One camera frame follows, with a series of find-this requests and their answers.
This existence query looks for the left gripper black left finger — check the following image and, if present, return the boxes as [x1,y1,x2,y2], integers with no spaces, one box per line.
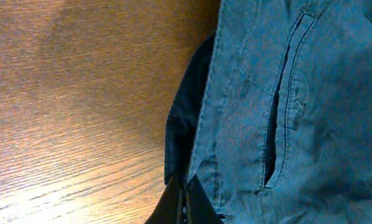
[145,174,183,224]

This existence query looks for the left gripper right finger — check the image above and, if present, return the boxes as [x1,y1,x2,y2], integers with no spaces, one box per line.
[186,175,224,224]

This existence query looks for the navy blue shorts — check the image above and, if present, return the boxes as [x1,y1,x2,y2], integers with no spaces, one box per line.
[164,0,372,223]

